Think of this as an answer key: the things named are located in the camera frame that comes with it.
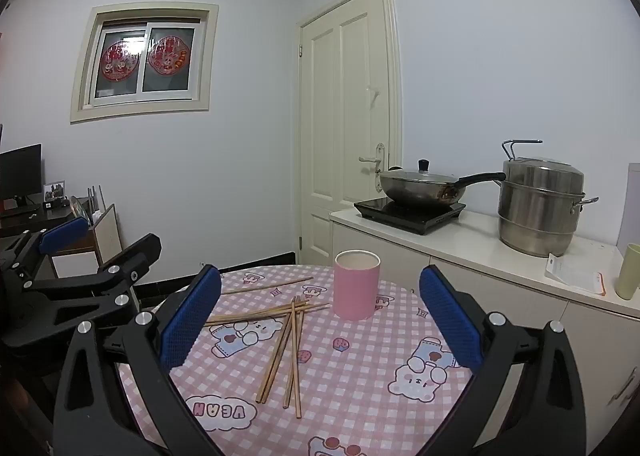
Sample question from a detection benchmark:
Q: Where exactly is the pink cylindrical cup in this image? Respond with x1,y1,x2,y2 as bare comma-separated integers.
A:
333,250,382,322

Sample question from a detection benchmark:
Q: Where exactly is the steel wok with black handle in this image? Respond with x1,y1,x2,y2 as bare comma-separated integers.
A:
379,172,507,209

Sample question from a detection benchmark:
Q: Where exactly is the glass wok lid black knob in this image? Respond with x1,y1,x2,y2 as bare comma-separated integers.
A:
382,159,458,185

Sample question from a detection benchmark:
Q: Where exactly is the white kitchen counter cabinet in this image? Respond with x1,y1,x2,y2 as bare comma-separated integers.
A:
330,208,640,437

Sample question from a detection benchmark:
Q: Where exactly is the stainless steel steamer pot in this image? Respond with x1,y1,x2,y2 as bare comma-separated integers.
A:
497,139,599,258

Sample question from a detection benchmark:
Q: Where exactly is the black computer monitor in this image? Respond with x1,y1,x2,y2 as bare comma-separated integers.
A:
0,143,43,209

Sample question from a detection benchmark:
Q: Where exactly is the black induction cooker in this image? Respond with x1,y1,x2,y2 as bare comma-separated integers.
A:
353,197,467,236

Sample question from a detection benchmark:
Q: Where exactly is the white and wood cabinet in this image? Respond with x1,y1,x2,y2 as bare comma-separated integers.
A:
50,203,122,282

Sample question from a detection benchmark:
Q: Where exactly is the pale green cup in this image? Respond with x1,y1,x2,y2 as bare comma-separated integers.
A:
615,243,640,300

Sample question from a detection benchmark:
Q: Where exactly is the red round window sticker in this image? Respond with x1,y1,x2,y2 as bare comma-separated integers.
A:
100,40,140,82
148,36,188,74

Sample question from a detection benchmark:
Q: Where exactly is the silver door handle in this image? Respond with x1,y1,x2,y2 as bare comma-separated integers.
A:
358,143,387,192

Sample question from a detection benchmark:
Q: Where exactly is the pile of wooden chopsticks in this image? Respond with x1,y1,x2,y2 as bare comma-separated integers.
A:
204,277,331,419

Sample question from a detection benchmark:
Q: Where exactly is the beige framed window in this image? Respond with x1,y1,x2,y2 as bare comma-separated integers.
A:
70,2,220,125

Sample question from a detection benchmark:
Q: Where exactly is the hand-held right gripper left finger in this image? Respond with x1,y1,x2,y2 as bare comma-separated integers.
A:
52,263,223,456

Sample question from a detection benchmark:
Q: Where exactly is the cream panel door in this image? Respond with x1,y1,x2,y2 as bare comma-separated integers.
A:
298,0,402,267

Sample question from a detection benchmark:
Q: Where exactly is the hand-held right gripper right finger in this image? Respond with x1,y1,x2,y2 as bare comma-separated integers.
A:
419,265,588,456

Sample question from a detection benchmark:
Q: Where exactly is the round steel lid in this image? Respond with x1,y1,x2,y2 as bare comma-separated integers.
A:
70,196,94,228

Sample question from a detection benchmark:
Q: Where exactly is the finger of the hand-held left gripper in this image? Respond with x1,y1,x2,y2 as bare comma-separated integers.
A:
24,233,163,311
4,217,90,283

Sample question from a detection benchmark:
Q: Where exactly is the white paper leaflet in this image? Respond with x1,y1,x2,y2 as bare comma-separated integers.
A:
544,252,608,297

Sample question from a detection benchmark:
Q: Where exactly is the dark desk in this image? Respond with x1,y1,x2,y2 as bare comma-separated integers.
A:
0,203,73,239

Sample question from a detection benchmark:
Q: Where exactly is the pink checked bear tablecloth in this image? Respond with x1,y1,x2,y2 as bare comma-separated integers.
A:
115,263,476,456

